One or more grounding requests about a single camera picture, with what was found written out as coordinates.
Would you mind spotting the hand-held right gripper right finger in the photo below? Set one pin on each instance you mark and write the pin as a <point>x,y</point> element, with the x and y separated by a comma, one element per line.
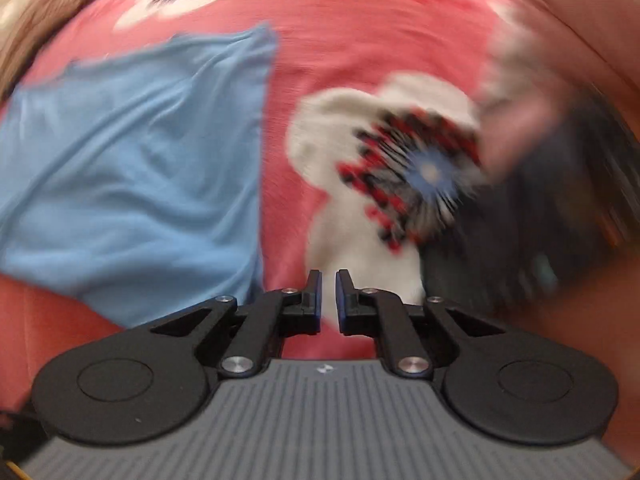
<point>342,305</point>

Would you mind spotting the red floral blanket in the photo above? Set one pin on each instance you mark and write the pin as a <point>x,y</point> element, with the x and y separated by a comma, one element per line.
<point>350,35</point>

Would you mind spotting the pink quilt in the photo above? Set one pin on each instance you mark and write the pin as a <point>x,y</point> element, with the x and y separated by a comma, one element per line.
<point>575,20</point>

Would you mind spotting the dark patterned cloth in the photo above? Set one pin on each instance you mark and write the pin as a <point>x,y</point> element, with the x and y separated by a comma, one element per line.
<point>550,220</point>

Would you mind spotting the stack of folded clothes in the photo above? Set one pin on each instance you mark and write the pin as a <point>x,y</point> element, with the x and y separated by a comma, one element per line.
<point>40,25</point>

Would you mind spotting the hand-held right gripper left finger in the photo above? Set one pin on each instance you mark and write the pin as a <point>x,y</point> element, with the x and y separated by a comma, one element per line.
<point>314,305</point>

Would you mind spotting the blue T-shirt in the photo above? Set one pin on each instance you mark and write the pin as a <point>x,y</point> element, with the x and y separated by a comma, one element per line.
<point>125,175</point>

